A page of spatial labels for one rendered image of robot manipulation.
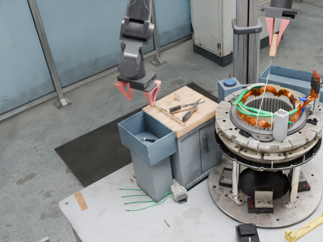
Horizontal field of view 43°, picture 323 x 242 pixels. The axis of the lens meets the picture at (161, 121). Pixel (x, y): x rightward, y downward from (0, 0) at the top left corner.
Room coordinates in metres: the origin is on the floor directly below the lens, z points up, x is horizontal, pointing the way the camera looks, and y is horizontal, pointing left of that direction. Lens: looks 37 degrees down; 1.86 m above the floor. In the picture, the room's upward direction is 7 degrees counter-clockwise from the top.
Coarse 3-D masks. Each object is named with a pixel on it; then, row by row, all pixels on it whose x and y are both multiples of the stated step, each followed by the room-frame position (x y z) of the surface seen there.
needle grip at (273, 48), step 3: (273, 36) 0.99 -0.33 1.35; (276, 36) 0.99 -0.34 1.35; (273, 39) 0.99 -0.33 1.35; (276, 39) 0.98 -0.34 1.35; (273, 42) 0.98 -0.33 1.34; (276, 42) 0.98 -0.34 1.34; (273, 45) 0.98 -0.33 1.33; (276, 45) 0.98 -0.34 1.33; (270, 48) 0.98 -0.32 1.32; (273, 48) 0.98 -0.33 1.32; (270, 51) 0.98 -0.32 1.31; (273, 51) 0.97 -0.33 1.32; (270, 54) 0.98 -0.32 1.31; (273, 54) 0.97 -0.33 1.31
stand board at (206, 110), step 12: (168, 96) 1.20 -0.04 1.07; (180, 96) 1.19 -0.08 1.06; (192, 96) 1.18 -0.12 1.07; (204, 96) 1.17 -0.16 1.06; (144, 108) 1.15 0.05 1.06; (156, 108) 1.14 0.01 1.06; (168, 108) 1.13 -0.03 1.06; (204, 108) 1.10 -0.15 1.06; (216, 108) 1.09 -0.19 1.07; (168, 120) 1.06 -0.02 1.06; (192, 120) 1.05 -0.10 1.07; (204, 120) 1.06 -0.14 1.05; (180, 132) 1.00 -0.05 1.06
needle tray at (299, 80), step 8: (264, 72) 1.29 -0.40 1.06; (272, 72) 1.32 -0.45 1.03; (280, 72) 1.30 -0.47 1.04; (288, 72) 1.28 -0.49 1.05; (296, 72) 1.27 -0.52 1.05; (304, 72) 1.25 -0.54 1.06; (264, 80) 1.23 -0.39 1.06; (272, 80) 1.22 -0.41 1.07; (280, 80) 1.27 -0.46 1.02; (288, 80) 1.27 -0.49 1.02; (296, 80) 1.26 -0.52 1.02; (304, 80) 1.25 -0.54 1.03; (288, 88) 1.18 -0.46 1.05; (296, 88) 1.16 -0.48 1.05; (304, 88) 1.15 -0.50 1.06; (320, 96) 1.11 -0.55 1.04
